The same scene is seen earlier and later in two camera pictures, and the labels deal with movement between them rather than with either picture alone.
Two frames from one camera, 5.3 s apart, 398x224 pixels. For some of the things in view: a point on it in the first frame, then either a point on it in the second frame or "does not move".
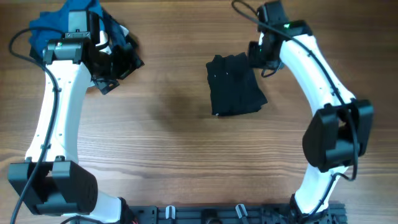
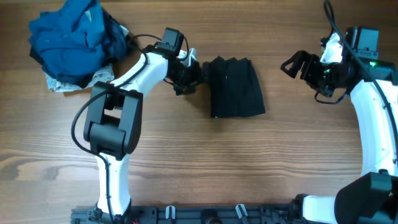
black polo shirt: (233, 86) does not move
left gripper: (126, 66) -> (194, 79)
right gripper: (253, 61) -> (311, 61)
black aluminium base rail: (231, 214) does not move
